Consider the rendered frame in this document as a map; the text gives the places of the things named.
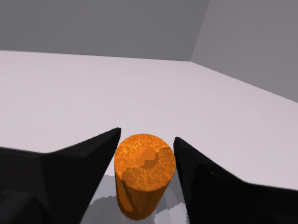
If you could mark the orange knob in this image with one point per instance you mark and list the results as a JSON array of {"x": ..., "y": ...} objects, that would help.
[{"x": 144, "y": 165}]

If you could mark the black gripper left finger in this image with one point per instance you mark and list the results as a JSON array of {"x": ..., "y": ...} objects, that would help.
[{"x": 64, "y": 181}]

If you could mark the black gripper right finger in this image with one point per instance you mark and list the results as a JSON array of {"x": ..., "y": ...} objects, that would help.
[{"x": 213, "y": 195}]

